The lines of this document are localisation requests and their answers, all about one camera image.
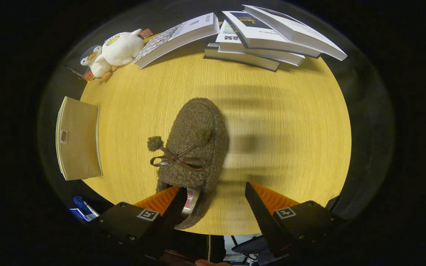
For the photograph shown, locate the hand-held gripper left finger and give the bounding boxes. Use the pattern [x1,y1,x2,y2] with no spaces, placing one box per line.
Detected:
[87,186,188,259]

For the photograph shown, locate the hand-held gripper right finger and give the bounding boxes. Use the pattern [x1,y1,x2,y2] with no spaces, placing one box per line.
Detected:
[245,181,347,259]

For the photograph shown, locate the brown fuzzy shoe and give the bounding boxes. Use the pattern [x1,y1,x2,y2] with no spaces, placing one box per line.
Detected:
[147,97,230,230]

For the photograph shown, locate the black office chair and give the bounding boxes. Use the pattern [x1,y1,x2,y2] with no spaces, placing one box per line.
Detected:
[231,235,273,265]

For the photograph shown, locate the blue printed board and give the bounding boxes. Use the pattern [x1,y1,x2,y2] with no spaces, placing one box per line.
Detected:
[69,207,99,222]

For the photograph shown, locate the thin grey-edged book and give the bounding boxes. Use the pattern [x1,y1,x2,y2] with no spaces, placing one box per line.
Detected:
[204,42,281,72]

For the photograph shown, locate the dark blue penguin plush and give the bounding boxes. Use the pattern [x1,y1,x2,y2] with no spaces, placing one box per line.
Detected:
[80,45,119,82]

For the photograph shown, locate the white duck plush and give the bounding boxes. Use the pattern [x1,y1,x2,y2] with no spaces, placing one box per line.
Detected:
[102,29,153,67]

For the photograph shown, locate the grey patterned book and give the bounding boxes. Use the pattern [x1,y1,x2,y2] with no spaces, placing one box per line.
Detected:
[133,13,220,69]

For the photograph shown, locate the white book blue picture cover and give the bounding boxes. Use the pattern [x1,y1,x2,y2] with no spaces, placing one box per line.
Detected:
[222,11,321,58]

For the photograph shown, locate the white book dark photo cover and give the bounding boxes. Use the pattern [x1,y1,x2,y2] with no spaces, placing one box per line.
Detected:
[242,4,348,61]

